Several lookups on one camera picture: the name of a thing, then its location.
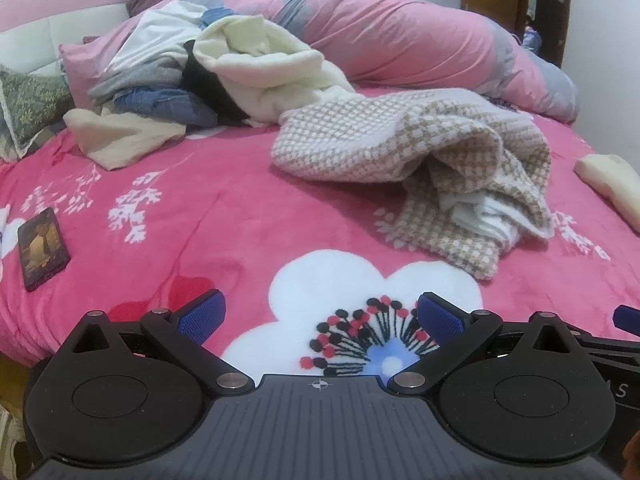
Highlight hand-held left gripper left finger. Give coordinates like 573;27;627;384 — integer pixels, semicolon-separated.
60;288;257;397

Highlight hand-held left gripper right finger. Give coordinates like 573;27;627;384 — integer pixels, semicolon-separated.
387;291;588;396

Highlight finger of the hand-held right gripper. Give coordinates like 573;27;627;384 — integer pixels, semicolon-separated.
613;305;640;332
570;327;640;361

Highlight beige white checkered sweater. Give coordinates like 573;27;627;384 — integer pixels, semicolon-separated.
270;87;556;281

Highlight pink floral bed blanket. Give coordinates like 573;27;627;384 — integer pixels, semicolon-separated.
0;82;640;396

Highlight folded cream garment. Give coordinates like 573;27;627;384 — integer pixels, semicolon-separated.
574;154;640;233

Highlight black smartphone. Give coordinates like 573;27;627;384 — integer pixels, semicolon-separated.
17;207;72;293

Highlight cream cloth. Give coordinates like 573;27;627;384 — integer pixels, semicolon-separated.
64;107;187;171

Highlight blue denim garment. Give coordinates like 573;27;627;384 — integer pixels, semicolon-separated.
112;87;218;128

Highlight black garment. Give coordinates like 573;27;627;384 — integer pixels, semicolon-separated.
181;40;251;126

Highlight cream fleece garment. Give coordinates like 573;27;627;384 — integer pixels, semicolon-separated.
192;15;358;128

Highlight white grey garment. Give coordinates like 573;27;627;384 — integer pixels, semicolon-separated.
89;0;208;101

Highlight green patterned pillow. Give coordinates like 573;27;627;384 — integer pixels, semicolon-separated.
0;64;76;163

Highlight pink pillow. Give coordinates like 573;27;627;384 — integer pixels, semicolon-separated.
59;22;151;108

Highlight pink grey rolled quilt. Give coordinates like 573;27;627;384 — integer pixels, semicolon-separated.
177;0;581;123

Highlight blue cloth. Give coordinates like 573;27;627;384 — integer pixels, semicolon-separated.
201;6;236;28

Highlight pink white headboard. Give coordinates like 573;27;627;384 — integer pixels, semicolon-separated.
0;0;132;78

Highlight dark wooden door frame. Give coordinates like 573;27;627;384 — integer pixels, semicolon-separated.
527;0;573;68

